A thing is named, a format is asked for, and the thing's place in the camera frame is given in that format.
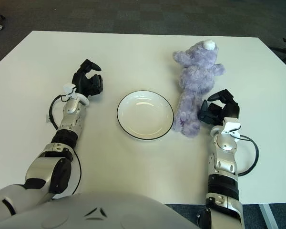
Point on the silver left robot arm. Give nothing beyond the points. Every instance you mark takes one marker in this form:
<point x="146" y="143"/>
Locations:
<point x="40" y="169"/>

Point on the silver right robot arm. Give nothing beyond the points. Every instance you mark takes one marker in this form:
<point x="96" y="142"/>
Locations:
<point x="225" y="145"/>

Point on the silver grey robot torso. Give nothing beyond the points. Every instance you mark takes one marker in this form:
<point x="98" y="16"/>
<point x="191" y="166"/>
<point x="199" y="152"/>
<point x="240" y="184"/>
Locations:
<point x="97" y="214"/>

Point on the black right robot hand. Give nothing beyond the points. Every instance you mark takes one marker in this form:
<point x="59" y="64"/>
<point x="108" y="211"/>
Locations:
<point x="231" y="109"/>

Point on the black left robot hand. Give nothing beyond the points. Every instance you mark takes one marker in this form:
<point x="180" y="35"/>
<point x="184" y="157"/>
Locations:
<point x="82" y="82"/>

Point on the purple plush bunny doll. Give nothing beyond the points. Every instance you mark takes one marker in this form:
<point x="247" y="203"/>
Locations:
<point x="196" y="78"/>

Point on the white plate with black rim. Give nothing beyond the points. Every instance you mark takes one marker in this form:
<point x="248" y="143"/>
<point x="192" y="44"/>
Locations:
<point x="145" y="117"/>

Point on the white table leg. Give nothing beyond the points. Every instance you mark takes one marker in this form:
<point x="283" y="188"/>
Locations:
<point x="268" y="217"/>

